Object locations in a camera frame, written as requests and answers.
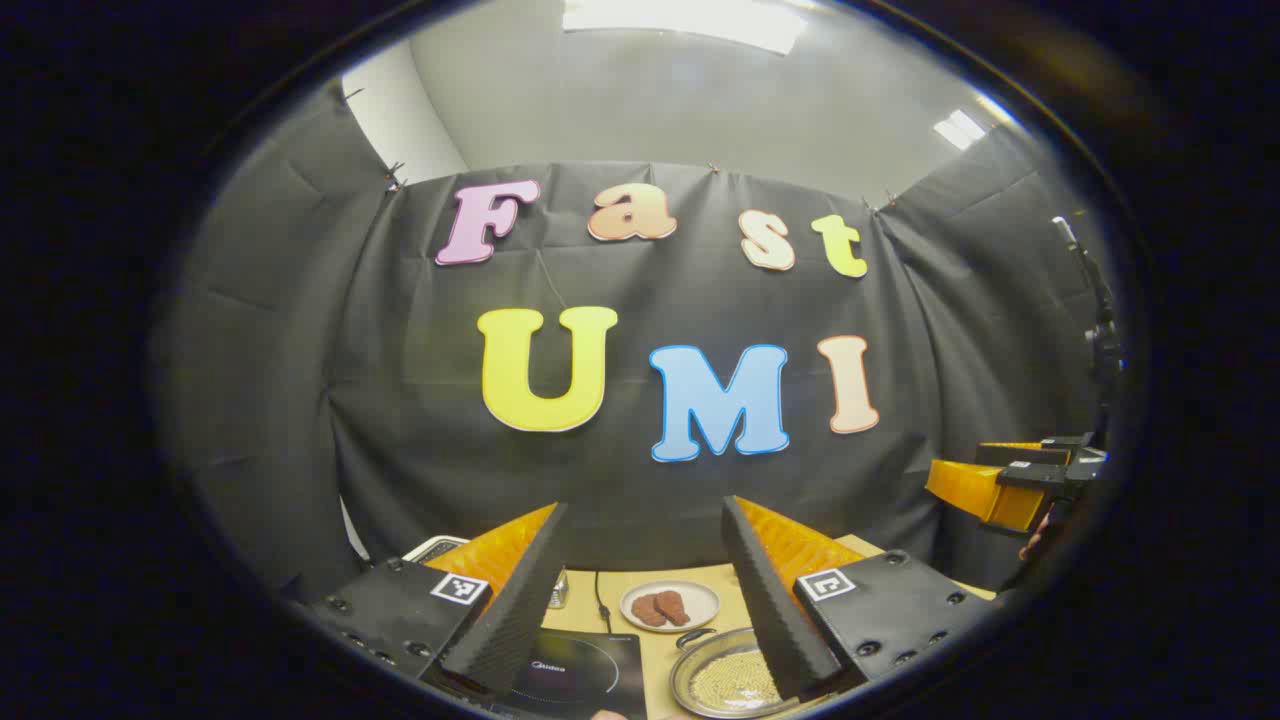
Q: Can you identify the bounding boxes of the black induction cooktop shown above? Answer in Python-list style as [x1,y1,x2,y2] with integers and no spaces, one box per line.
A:
[490,630,649,720]

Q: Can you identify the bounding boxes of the round white plate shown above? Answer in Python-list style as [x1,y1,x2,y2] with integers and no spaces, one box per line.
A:
[620,580,721,633]

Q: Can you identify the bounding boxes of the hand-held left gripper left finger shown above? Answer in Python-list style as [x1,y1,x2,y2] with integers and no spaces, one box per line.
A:
[310,502,569,701]

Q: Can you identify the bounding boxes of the white toaster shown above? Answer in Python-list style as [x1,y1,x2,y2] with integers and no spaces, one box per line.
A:
[403,535,471,566]

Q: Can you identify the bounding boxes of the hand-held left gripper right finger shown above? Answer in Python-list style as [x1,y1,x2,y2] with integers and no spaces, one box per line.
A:
[722,495,996,701]

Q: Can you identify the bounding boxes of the pile of soybeans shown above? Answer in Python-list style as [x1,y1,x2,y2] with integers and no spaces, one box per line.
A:
[690,655,776,713]

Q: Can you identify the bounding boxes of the small ceiling light panel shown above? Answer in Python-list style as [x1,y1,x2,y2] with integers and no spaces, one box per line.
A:
[933,108,988,152]

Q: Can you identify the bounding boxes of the large ceiling light panel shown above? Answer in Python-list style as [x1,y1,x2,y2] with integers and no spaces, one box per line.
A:
[560,0,809,56]

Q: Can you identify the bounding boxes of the stainless steel pot black handles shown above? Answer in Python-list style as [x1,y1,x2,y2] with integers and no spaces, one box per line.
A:
[670,627,801,719]

